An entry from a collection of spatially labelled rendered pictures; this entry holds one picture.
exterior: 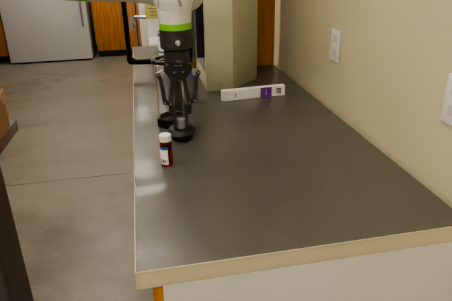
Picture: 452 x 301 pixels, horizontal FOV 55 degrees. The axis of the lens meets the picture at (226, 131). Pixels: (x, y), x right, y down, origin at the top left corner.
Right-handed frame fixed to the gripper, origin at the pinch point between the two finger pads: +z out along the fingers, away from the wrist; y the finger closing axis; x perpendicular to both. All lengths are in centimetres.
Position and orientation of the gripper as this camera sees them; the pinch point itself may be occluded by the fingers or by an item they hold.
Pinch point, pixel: (180, 115)
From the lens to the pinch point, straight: 132.6
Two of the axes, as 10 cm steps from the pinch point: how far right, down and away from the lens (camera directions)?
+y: 9.8, -0.9, 1.8
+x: -2.0, -3.8, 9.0
